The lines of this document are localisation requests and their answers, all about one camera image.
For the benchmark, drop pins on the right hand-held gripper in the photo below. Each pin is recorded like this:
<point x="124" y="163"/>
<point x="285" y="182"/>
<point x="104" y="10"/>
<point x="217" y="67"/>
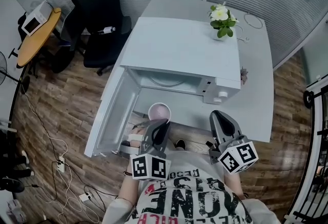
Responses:
<point x="237" y="157"/>

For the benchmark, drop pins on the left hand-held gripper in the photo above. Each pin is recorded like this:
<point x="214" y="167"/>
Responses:
<point x="151" y="166"/>

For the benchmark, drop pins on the pink cup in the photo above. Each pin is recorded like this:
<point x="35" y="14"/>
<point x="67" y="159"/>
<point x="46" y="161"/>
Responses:
<point x="159" y="112"/>

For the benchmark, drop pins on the white microwave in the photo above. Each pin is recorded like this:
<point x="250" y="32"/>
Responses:
<point x="179" y="48"/>

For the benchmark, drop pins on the person's right forearm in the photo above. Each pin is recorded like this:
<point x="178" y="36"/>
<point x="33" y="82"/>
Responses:
<point x="233" y="182"/>

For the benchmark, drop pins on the person's left forearm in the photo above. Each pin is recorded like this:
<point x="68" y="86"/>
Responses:
<point x="129" y="187"/>

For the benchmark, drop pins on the white microwave knob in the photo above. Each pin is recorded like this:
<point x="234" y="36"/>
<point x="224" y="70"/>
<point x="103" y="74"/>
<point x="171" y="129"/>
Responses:
<point x="217" y="100"/>
<point x="223" y="94"/>

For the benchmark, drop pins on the person's left hand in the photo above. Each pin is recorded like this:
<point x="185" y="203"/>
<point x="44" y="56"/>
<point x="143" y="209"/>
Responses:
<point x="137" y="135"/>

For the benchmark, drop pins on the person's black shoe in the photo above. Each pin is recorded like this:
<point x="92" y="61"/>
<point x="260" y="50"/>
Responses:
<point x="180" y="144"/>

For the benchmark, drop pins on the small pink succulent plant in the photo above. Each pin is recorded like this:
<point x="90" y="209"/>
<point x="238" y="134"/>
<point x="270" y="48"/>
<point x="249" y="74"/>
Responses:
<point x="244" y="75"/>

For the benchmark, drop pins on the person's printed white shirt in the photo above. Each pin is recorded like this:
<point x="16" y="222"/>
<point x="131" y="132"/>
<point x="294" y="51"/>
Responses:
<point x="189" y="197"/>

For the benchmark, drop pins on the black metal rack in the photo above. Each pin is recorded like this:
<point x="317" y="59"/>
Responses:
<point x="311" y="120"/>

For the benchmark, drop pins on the white power strip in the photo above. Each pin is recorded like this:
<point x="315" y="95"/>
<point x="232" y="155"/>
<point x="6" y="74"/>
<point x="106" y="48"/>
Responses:
<point x="61" y="164"/>
<point x="84" y="196"/>

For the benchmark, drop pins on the white flower potted plant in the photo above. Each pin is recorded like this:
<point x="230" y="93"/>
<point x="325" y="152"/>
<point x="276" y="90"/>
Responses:
<point x="222" y="21"/>

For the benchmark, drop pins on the small white device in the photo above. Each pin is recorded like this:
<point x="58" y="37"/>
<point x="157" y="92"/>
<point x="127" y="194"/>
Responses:
<point x="107" y="30"/>

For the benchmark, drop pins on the black office chair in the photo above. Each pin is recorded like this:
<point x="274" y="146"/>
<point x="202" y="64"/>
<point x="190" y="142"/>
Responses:
<point x="100" y="20"/>

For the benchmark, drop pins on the round yellow wooden table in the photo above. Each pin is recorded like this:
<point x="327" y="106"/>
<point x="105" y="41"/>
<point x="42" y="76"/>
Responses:
<point x="36" y="41"/>

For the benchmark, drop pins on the small white box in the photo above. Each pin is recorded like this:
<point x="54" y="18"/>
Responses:
<point x="15" y="211"/>

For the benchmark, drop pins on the small white oven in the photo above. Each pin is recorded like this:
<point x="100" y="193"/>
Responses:
<point x="33" y="23"/>

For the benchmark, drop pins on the black standing fan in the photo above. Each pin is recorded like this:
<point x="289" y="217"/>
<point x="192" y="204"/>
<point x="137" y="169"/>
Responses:
<point x="5" y="66"/>

